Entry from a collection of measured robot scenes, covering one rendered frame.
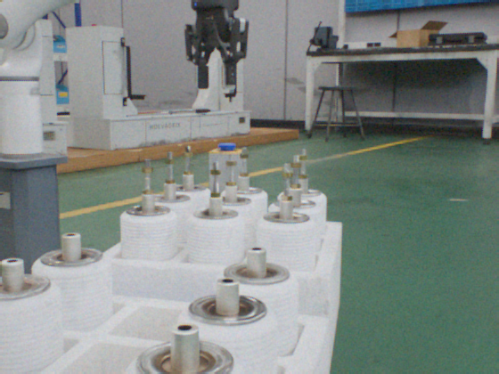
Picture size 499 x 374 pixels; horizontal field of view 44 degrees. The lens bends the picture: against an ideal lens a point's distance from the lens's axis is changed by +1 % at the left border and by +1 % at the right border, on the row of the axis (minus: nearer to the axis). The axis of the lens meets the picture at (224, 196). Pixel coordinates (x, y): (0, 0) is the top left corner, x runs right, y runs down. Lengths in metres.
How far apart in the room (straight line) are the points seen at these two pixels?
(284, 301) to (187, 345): 0.22
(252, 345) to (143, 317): 0.29
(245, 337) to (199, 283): 0.42
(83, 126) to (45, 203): 2.42
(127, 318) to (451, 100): 5.39
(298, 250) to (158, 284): 0.23
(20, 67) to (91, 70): 2.36
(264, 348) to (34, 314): 0.24
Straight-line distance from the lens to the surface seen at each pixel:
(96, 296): 0.76
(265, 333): 0.57
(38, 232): 1.45
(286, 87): 6.68
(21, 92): 1.43
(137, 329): 0.82
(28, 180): 1.42
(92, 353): 0.72
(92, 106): 3.79
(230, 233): 0.98
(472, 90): 5.97
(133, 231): 1.02
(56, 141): 3.42
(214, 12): 0.98
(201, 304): 0.60
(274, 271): 0.71
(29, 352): 0.67
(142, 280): 1.00
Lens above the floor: 0.46
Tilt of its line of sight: 10 degrees down
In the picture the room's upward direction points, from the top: straight up
